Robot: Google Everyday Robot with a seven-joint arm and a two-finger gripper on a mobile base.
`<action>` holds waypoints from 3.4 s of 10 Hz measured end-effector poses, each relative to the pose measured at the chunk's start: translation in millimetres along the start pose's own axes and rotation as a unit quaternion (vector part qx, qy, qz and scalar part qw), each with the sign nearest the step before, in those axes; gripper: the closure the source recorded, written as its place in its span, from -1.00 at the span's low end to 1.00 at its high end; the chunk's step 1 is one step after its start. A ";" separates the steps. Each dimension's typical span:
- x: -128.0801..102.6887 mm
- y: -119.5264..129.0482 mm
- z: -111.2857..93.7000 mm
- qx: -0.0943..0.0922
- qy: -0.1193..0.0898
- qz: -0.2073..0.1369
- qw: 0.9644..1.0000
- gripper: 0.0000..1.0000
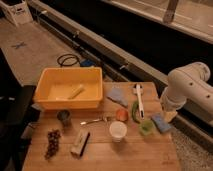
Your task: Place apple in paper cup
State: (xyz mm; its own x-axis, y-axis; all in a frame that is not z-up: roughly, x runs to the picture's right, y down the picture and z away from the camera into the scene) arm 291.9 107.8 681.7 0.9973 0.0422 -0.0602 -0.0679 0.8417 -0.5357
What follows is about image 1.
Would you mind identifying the yellow plastic bin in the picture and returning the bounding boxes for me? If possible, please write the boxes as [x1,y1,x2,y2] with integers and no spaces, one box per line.
[34,67,103,110]

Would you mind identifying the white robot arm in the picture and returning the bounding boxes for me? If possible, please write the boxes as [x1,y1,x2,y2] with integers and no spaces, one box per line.
[160,62,213,122]

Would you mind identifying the small metal cup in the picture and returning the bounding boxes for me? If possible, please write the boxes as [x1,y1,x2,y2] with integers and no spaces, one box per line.
[57,110,71,127]

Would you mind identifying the white paper cup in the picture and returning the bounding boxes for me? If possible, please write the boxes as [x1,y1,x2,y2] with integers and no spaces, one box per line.
[109,121,127,142]

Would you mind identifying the yellow stick in bin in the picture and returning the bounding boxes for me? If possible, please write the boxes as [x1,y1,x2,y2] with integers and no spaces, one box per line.
[68,85,84,99]

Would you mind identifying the blue yellow sponge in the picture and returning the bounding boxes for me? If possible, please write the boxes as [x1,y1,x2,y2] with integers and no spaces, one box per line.
[151,114,171,134]

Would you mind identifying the metal fork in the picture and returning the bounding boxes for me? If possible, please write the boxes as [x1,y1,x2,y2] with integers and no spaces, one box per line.
[80,116,112,125]

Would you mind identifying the red orange apple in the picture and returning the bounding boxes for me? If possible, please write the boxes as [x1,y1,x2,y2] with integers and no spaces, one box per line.
[116,109,128,122]

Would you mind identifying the white crate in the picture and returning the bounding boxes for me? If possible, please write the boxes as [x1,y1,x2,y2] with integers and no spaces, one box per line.
[0,0,33,27]

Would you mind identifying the black chair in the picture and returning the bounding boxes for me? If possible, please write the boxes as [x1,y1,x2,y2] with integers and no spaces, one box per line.
[0,49,40,171]

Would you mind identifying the blue grey cloth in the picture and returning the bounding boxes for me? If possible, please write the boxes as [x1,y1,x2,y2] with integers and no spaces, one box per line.
[107,87,128,108]

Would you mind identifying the blue object on floor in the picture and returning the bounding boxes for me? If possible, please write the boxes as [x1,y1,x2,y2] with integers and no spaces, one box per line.
[80,59,95,67]

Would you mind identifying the black coiled cable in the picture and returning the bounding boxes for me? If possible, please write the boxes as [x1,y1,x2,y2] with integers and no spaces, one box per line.
[56,53,82,68]

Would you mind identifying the dark grape bunch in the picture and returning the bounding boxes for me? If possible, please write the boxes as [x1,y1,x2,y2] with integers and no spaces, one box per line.
[45,130,61,160]

